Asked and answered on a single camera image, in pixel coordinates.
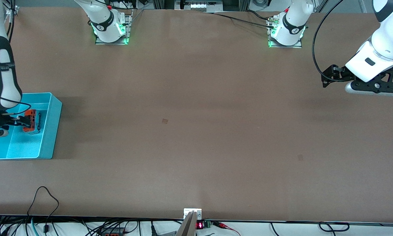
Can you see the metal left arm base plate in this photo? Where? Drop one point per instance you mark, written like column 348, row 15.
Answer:
column 298, row 46

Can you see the small brown tape patch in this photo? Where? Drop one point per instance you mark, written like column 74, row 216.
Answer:
column 165, row 121

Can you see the metal frame equipment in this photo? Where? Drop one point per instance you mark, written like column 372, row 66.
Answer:
column 199, row 6

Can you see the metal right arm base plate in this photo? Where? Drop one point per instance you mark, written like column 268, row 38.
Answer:
column 128, row 26

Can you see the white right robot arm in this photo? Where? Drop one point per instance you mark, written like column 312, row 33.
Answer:
column 104, row 28

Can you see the blue plastic box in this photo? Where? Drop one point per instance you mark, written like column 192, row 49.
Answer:
column 50, row 131

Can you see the orange toy bus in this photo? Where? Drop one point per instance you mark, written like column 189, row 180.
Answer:
column 35, row 123

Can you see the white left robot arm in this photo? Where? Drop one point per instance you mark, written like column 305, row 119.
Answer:
column 291, row 29

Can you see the circuit board red display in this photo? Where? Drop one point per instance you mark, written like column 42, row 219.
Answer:
column 203, row 225

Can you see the orange black power strip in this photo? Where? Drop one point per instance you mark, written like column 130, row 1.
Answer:
column 112, row 232

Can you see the grey metal camera bar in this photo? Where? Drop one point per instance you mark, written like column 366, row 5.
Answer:
column 187, row 227

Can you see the white mounting plate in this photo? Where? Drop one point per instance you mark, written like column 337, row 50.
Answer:
column 188, row 211

